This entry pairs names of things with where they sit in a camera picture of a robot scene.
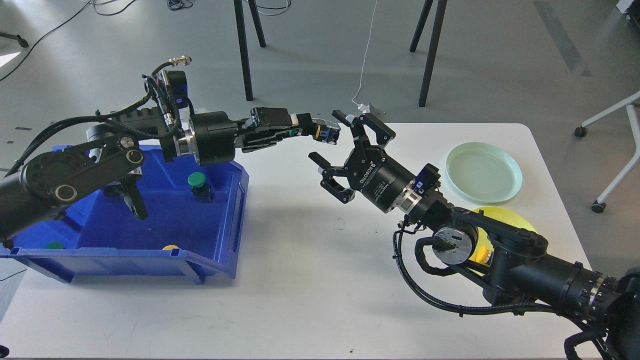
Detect green push button front corner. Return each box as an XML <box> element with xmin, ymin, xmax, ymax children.
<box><xmin>45</xmin><ymin>241</ymin><xmax>66</xmax><ymax>249</ymax></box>

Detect yellow plate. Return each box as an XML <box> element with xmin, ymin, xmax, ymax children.
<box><xmin>470</xmin><ymin>206</ymin><xmax>537</xmax><ymax>262</ymax></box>

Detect black stand leg right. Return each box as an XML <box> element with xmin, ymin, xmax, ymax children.
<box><xmin>409</xmin><ymin>0</ymin><xmax>448</xmax><ymax>108</ymax></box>

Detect yellow push button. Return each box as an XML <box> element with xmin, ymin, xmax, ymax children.
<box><xmin>162</xmin><ymin>244</ymin><xmax>180</xmax><ymax>251</ymax></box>
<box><xmin>474</xmin><ymin>245</ymin><xmax>494</xmax><ymax>266</ymax></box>
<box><xmin>102</xmin><ymin>183</ymin><xmax>125</xmax><ymax>203</ymax></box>

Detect pale green plate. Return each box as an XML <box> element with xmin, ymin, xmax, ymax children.
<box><xmin>445</xmin><ymin>142</ymin><xmax>523</xmax><ymax>204</ymax></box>

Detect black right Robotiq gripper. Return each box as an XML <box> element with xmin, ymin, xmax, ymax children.
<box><xmin>308</xmin><ymin>110</ymin><xmax>443</xmax><ymax>215</ymax></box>

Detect green push button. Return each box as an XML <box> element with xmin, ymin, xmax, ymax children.
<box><xmin>294</xmin><ymin>117</ymin><xmax>341</xmax><ymax>145</ymax></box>
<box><xmin>187</xmin><ymin>171</ymin><xmax>213</xmax><ymax>203</ymax></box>

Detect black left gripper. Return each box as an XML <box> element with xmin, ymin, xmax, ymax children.
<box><xmin>174</xmin><ymin>107</ymin><xmax>317</xmax><ymax>166</ymax></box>

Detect yellow push button front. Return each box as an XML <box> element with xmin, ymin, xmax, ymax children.
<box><xmin>162</xmin><ymin>244</ymin><xmax>180</xmax><ymax>251</ymax></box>

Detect white power cable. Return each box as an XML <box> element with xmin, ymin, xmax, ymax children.
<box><xmin>351</xmin><ymin>0</ymin><xmax>379</xmax><ymax>107</ymax></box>

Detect blue plastic bin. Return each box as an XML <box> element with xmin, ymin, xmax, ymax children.
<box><xmin>1</xmin><ymin>145</ymin><xmax>249</xmax><ymax>284</ymax></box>

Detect white power adapter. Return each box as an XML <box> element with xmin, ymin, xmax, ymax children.
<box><xmin>357</xmin><ymin>103</ymin><xmax>381</xmax><ymax>117</ymax></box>

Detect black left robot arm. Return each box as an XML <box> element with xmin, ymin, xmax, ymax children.
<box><xmin>0</xmin><ymin>55</ymin><xmax>336</xmax><ymax>249</ymax></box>

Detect yellow push button back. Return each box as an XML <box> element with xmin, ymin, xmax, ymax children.
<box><xmin>102</xmin><ymin>183</ymin><xmax>125</xmax><ymax>203</ymax></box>

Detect black stand leg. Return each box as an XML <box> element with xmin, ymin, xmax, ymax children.
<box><xmin>409</xmin><ymin>0</ymin><xmax>448</xmax><ymax>108</ymax></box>
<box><xmin>233</xmin><ymin>0</ymin><xmax>266</xmax><ymax>101</ymax></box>

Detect black floor cable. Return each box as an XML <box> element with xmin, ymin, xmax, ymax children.
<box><xmin>0</xmin><ymin>0</ymin><xmax>136</xmax><ymax>83</ymax></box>

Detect black stand leg left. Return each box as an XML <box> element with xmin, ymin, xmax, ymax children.
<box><xmin>233</xmin><ymin>0</ymin><xmax>266</xmax><ymax>101</ymax></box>

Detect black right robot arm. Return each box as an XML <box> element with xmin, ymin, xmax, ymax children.
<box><xmin>309</xmin><ymin>110</ymin><xmax>640</xmax><ymax>360</ymax></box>

